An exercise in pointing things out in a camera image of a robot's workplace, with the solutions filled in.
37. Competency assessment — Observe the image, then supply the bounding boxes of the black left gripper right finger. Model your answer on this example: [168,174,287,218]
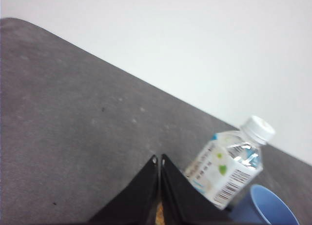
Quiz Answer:
[160,153,235,225]

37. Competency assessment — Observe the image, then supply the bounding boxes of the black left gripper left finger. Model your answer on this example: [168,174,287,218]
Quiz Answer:
[87,154,160,225]

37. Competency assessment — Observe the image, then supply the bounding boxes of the pale tea bottle white label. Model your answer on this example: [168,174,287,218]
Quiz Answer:
[184,115,276,210]

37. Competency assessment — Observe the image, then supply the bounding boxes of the blue ribbed cup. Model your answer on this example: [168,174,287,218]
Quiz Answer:
[229,184,300,225]

